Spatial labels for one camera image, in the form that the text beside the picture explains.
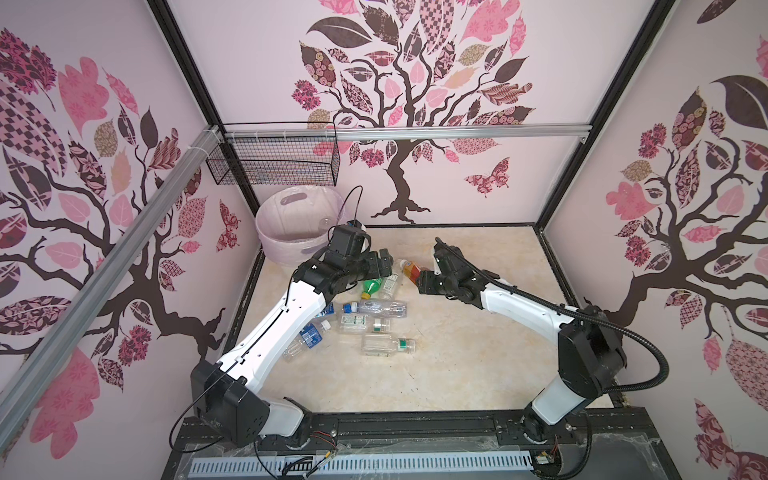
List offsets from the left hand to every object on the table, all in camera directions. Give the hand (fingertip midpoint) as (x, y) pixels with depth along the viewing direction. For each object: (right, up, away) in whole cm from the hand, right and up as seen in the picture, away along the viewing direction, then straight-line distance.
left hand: (378, 266), depth 77 cm
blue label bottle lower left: (-21, -21, +8) cm, 31 cm away
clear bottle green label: (+2, -8, +18) cm, 20 cm away
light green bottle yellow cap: (-4, -8, +20) cm, 22 cm away
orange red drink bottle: (+9, -1, +12) cm, 16 cm away
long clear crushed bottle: (-1, -14, +17) cm, 22 cm away
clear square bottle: (-8, -18, +10) cm, 22 cm away
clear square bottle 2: (+1, -25, +12) cm, 28 cm away
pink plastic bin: (-29, +14, +20) cm, 38 cm away
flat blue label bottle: (-16, -14, +13) cm, 25 cm away
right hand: (+13, -4, +11) cm, 18 cm away
